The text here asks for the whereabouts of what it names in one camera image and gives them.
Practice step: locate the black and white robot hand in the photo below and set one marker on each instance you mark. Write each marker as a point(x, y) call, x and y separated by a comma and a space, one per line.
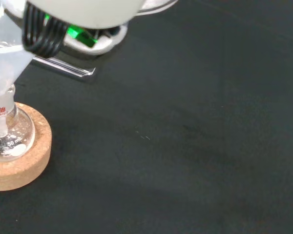
point(88, 12)

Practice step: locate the translucent plastic funnel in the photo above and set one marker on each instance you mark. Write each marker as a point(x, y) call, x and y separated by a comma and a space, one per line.
point(5, 68)

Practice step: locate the glass round-bottom flask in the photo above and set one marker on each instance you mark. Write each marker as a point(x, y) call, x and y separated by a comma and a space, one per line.
point(19, 136)

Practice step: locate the black bench cloth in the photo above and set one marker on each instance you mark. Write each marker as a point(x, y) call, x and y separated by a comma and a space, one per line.
point(175, 136)

